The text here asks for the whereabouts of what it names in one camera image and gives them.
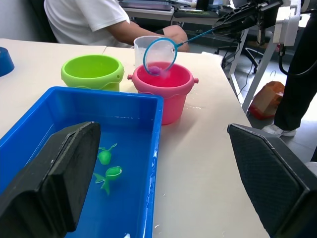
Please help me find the pink plastic bucket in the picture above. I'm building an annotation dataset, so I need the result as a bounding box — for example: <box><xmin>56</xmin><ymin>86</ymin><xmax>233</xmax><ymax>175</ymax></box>
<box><xmin>127</xmin><ymin>61</ymin><xmax>199</xmax><ymax>125</ymax></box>

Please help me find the green toy fish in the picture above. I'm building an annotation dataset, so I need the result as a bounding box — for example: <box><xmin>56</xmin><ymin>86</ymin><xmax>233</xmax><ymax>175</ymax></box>
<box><xmin>93</xmin><ymin>166</ymin><xmax>123</xmax><ymax>196</ymax></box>
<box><xmin>98</xmin><ymin>143</ymin><xmax>118</xmax><ymax>166</ymax></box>

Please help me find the blue plastic container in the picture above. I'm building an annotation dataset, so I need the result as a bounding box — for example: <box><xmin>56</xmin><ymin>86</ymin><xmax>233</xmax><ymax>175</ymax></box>
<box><xmin>0</xmin><ymin>47</ymin><xmax>15</xmax><ymax>77</ymax></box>

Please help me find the clear plastic measuring cup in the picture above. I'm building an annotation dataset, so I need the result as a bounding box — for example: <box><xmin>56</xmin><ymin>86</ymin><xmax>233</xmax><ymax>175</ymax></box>
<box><xmin>133</xmin><ymin>36</ymin><xmax>174</xmax><ymax>68</ymax></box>

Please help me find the blue plastic tub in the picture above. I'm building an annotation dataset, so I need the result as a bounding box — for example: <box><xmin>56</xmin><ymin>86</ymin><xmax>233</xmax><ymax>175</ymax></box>
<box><xmin>0</xmin><ymin>86</ymin><xmax>164</xmax><ymax>238</ymax></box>

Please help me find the green plastic bucket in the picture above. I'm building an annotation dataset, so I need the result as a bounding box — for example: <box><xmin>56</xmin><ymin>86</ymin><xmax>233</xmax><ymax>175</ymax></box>
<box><xmin>60</xmin><ymin>55</ymin><xmax>124</xmax><ymax>92</ymax></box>

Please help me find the pink toy fish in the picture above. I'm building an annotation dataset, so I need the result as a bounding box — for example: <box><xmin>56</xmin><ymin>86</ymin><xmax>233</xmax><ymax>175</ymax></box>
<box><xmin>148</xmin><ymin>65</ymin><xmax>171</xmax><ymax>77</ymax></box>

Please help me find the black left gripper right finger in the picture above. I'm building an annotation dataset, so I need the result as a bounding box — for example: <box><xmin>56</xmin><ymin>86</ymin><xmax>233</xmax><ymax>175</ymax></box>
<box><xmin>227</xmin><ymin>123</ymin><xmax>317</xmax><ymax>238</ymax></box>

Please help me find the orange bag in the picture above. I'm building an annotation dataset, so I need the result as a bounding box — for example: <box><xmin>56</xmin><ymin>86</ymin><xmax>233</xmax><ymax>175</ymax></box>
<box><xmin>248</xmin><ymin>81</ymin><xmax>286</xmax><ymax>120</ymax></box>

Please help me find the person in white shirt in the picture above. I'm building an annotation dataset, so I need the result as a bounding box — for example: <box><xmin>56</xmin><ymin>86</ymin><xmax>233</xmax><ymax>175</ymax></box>
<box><xmin>44</xmin><ymin>0</ymin><xmax>191</xmax><ymax>53</ymax></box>

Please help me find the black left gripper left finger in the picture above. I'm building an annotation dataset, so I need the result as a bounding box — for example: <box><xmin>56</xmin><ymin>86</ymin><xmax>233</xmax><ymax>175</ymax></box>
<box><xmin>0</xmin><ymin>121</ymin><xmax>102</xmax><ymax>238</ymax></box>

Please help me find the blue fishing net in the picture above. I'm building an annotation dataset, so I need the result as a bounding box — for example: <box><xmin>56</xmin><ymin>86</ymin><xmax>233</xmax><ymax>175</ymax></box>
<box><xmin>143</xmin><ymin>27</ymin><xmax>216</xmax><ymax>77</ymax></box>

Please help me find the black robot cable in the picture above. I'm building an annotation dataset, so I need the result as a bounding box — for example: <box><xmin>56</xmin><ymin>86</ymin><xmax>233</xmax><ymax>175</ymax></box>
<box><xmin>278</xmin><ymin>43</ymin><xmax>317</xmax><ymax>76</ymax></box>

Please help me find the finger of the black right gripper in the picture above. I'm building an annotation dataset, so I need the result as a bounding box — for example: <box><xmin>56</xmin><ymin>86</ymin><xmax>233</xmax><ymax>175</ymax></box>
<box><xmin>211</xmin><ymin>0</ymin><xmax>283</xmax><ymax>30</ymax></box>
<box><xmin>213</xmin><ymin>12</ymin><xmax>259</xmax><ymax>36</ymax></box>

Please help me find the white desk frame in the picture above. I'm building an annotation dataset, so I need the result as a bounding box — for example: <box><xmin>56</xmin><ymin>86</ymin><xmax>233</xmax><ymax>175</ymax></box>
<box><xmin>227</xmin><ymin>24</ymin><xmax>282</xmax><ymax>114</ymax></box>

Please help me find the person in black trousers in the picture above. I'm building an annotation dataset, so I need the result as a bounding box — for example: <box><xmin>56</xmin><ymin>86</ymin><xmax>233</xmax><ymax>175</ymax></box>
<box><xmin>262</xmin><ymin>9</ymin><xmax>317</xmax><ymax>172</ymax></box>

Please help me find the black office chair base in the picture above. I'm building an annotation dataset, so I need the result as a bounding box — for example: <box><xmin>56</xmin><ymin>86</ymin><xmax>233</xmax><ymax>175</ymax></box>
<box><xmin>214</xmin><ymin>37</ymin><xmax>264</xmax><ymax>74</ymax></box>

